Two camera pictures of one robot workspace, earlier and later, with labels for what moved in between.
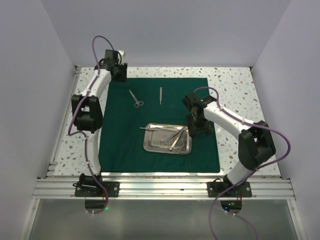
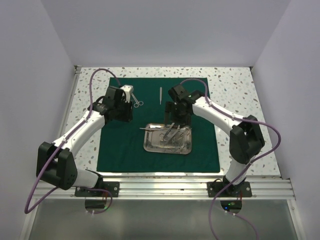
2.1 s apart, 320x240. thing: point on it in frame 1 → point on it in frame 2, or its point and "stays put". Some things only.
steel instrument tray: (167, 138) stays put
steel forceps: (164, 138) → (174, 134)
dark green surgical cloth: (129, 105) stays put
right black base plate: (214, 188) stays put
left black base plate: (94, 189) stays put
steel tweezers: (160, 95) stays put
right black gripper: (207, 128) → (170, 106)
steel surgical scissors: (140, 103) stays put
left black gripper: (123, 77) → (127, 116)
